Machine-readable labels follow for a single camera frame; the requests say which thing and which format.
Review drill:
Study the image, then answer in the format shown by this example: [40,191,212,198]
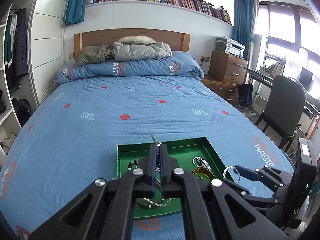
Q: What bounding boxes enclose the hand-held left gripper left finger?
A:
[30,142,158,240]

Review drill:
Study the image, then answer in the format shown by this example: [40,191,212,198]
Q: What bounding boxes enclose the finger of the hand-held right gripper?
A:
[234,165,291,187]
[221,179,280,210]

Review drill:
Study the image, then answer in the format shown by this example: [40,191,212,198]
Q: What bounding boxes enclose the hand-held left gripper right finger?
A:
[160,143,288,240]

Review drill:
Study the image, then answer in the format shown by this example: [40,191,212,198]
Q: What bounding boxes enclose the silver bead necklace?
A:
[150,135,162,180]

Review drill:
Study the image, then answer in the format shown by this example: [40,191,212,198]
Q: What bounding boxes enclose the twisted silver bracelet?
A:
[223,166,242,185]

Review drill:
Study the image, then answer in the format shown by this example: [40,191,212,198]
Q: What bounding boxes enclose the wooden bead bracelet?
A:
[127,159,139,172]

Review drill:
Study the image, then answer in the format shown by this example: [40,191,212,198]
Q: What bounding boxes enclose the green tray box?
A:
[116,137,235,219]

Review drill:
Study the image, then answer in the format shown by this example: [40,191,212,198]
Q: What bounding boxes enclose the silver bangle with clasp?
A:
[142,196,175,209]

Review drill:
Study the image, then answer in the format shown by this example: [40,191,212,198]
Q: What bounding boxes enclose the silver charm bracelet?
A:
[192,157,212,171]

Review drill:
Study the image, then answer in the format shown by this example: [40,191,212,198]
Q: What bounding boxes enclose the dark brown bangle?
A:
[136,198,160,209]

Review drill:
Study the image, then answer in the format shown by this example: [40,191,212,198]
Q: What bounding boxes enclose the amber bangle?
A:
[192,168,215,182]

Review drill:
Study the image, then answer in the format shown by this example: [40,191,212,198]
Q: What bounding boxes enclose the blue printed blanket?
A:
[0,79,295,240]

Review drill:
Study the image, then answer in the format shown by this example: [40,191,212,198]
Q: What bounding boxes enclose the dark chair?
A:
[255,74,307,153]

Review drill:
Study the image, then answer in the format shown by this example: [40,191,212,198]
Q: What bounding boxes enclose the black bag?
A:
[237,83,254,107]

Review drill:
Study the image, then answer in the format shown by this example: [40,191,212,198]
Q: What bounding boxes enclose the low wooden nightstand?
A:
[200,76,244,107]

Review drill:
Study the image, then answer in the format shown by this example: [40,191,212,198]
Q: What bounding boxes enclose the grey desk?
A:
[244,66,320,121]

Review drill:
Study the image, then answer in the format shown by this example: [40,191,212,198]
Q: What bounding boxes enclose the folded blue duvet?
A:
[55,51,205,85]

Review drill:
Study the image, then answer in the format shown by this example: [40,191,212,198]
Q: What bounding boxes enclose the wooden dresser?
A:
[208,50,249,85]

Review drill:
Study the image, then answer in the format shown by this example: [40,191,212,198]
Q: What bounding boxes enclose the desk book stack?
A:
[260,55,287,76]

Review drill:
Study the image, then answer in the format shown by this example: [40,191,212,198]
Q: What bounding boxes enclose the grey down jacket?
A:
[112,35,172,61]

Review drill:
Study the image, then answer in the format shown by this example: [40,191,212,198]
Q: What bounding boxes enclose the white printer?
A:
[215,36,246,59]

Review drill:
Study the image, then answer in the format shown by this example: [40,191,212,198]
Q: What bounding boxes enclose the grey fleece blanket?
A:
[76,44,113,67]

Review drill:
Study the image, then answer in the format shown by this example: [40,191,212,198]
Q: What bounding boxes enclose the wooden headboard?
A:
[74,28,191,61]

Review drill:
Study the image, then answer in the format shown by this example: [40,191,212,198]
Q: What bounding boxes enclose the black backpack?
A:
[11,98,32,128]

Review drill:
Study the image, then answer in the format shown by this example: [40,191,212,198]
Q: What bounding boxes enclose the long teal curtain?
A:
[232,0,259,75]

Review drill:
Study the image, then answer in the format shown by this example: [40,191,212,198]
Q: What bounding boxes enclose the white wardrobe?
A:
[0,0,73,160]

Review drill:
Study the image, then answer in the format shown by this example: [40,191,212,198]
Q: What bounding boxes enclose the hanging dark jacket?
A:
[12,8,29,78]

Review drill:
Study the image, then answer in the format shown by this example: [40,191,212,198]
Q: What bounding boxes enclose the hanging green white garment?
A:
[4,12,15,91]

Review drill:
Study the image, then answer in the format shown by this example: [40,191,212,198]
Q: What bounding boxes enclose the short teal curtain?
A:
[65,0,92,26]

